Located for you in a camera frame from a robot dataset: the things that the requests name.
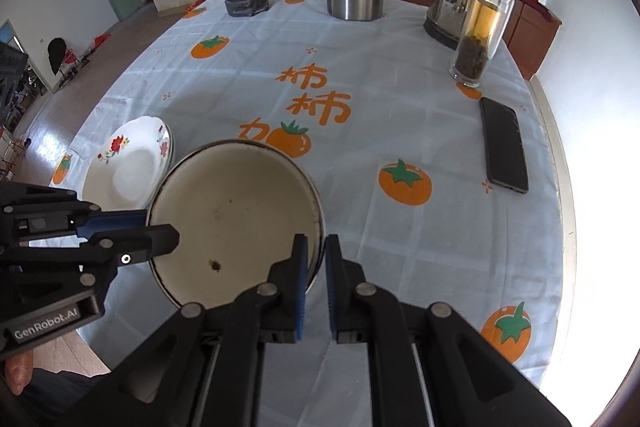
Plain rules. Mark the persimmon print tablecloth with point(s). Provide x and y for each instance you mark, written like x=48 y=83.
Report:
x=380 y=72

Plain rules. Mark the glass tea bottle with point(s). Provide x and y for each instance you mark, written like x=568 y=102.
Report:
x=475 y=52

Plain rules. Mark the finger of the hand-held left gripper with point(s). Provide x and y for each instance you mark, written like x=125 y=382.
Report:
x=150 y=241
x=120 y=221

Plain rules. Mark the dark clothing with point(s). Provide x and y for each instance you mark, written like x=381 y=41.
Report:
x=65 y=389

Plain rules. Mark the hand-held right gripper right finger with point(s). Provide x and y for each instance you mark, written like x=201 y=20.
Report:
x=331 y=292

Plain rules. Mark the chair with black jacket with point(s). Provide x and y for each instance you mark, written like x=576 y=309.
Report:
x=56 y=54

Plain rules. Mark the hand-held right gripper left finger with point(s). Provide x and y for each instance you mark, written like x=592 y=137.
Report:
x=301 y=292

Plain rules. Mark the person's left hand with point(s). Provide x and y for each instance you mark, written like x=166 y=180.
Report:
x=21 y=372

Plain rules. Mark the black smartphone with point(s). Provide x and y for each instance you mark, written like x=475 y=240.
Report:
x=505 y=147

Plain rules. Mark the white enamel bowl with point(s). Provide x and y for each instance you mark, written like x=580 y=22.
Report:
x=230 y=217

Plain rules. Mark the red cloth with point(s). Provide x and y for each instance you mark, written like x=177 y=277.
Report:
x=102 y=41

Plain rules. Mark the glass sliding door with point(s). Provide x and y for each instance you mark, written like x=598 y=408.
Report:
x=10 y=82

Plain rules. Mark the white plate with red flowers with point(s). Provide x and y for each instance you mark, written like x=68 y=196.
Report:
x=120 y=167

